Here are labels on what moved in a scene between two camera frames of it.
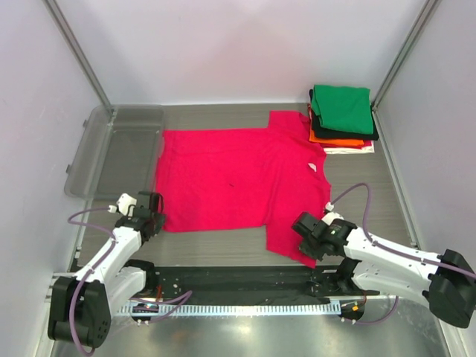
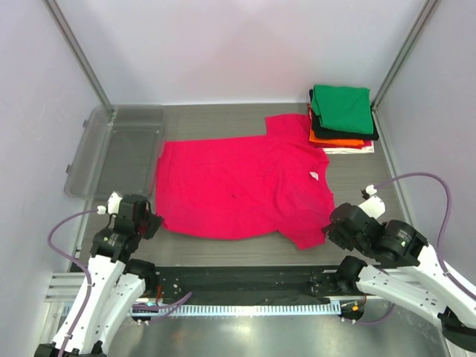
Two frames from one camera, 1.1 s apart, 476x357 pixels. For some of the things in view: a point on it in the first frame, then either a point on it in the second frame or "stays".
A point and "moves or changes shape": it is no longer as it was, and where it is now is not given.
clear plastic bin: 117,155 stays
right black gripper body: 309,247 → 345,242
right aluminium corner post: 429,10 stays
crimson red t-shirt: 239,177 moves or changes shape
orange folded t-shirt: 335,141 stays
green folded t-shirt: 346,108 stays
